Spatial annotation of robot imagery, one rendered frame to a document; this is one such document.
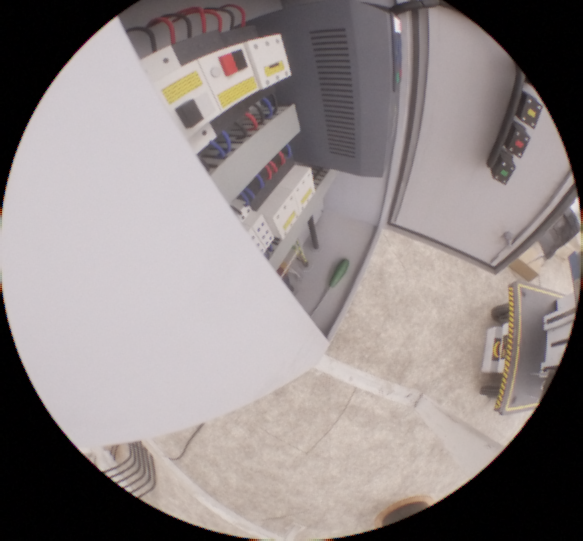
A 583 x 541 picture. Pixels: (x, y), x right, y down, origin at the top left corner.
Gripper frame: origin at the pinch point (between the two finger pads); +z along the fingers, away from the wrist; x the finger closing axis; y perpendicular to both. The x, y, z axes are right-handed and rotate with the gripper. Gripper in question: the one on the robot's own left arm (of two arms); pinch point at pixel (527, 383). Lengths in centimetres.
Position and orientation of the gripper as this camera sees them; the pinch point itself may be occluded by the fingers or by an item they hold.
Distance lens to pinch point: 67.6
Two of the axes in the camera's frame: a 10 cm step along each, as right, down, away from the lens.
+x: -4.6, 8.6, -2.4
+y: -8.8, -4.7, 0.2
